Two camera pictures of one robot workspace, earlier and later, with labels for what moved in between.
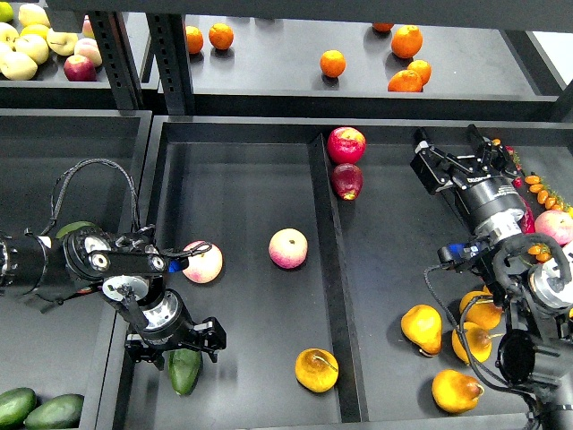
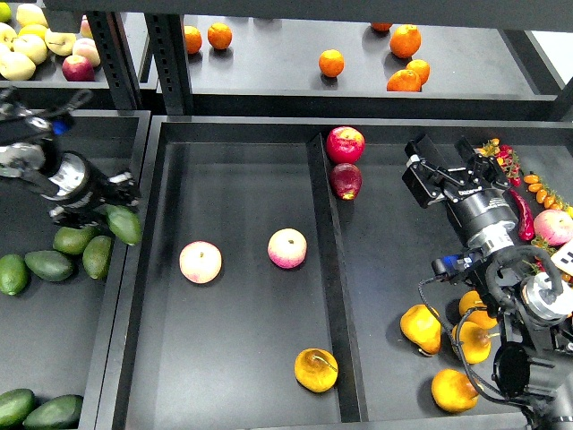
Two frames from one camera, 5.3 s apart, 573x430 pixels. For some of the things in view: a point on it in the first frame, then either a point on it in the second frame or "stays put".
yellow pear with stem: [316, 370] stays put
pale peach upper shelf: [89, 48] stays put
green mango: [184, 366] -> [124, 223]
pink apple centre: [287, 248] stays put
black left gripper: [207, 336] -> [119, 189]
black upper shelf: [474, 66] stays put
